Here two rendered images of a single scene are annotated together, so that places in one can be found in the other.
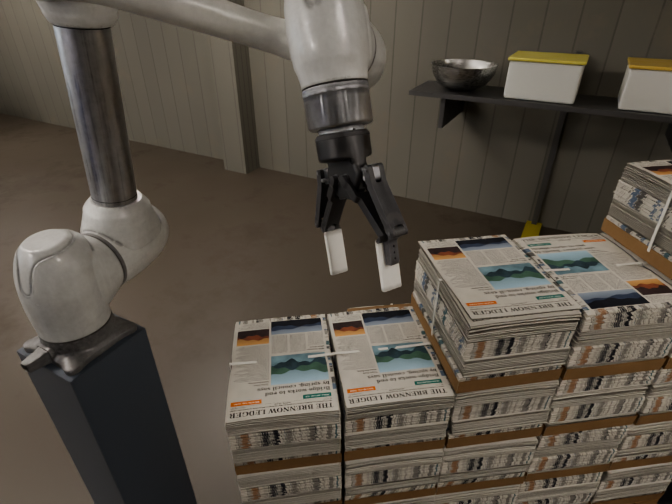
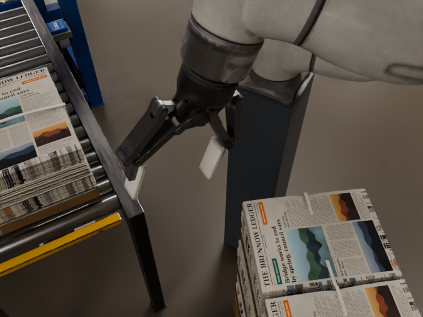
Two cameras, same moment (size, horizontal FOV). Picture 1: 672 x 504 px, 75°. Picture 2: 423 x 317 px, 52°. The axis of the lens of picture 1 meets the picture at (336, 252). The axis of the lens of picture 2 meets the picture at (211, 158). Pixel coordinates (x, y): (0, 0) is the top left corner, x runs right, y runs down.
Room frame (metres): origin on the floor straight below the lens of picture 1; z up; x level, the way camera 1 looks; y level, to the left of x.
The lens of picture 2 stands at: (0.59, -0.43, 1.90)
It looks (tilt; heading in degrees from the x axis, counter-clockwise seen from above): 51 degrees down; 90
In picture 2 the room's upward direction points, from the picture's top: straight up
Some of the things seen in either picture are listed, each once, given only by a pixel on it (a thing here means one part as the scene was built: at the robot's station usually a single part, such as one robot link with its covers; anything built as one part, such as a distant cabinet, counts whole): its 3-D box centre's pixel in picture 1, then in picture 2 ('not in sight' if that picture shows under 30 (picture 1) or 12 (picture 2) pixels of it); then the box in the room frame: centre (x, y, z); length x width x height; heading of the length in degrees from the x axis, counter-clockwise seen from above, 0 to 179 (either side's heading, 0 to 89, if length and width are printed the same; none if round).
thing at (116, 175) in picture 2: not in sight; (73, 93); (0.05, 0.82, 0.74); 1.34 x 0.05 x 0.12; 119
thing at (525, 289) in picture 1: (490, 270); not in sight; (0.98, -0.42, 1.07); 0.37 x 0.29 x 0.01; 9
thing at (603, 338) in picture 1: (580, 299); not in sight; (1.01, -0.71, 0.95); 0.38 x 0.29 x 0.23; 8
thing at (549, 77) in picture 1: (544, 76); not in sight; (2.95, -1.32, 1.23); 0.43 x 0.36 x 0.24; 62
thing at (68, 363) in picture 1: (71, 334); (269, 70); (0.77, 0.62, 1.03); 0.22 x 0.18 x 0.06; 152
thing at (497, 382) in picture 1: (478, 331); not in sight; (0.97, -0.41, 0.86); 0.38 x 0.29 x 0.04; 9
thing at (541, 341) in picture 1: (483, 308); not in sight; (0.97, -0.42, 0.95); 0.38 x 0.29 x 0.23; 9
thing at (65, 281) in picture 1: (63, 278); (284, 34); (0.80, 0.60, 1.17); 0.18 x 0.16 x 0.22; 162
